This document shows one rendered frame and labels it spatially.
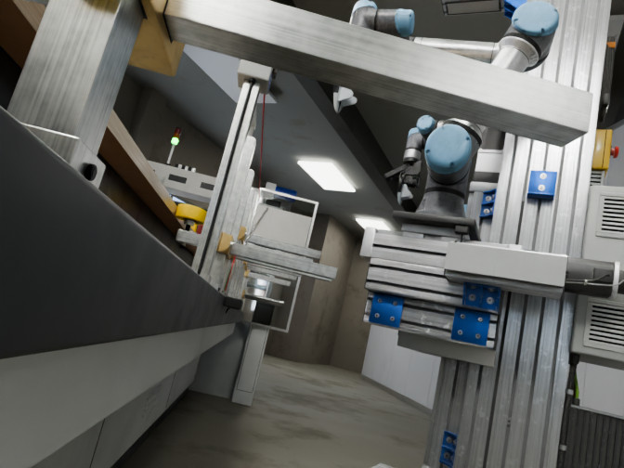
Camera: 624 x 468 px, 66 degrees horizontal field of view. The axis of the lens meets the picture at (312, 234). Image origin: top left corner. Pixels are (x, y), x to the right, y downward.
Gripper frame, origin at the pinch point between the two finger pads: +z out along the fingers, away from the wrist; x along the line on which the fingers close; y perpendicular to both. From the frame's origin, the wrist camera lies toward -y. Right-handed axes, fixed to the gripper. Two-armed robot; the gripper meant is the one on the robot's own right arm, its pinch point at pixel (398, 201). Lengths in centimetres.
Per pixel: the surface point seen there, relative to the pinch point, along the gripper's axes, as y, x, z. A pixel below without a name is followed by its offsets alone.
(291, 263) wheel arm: 1, -90, 49
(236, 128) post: 0, -126, 28
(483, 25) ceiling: -3, 149, -203
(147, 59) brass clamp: 33, -182, 50
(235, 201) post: -13, -103, 37
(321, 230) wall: -393, 775, -164
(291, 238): -130, 150, -8
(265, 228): -150, 139, -10
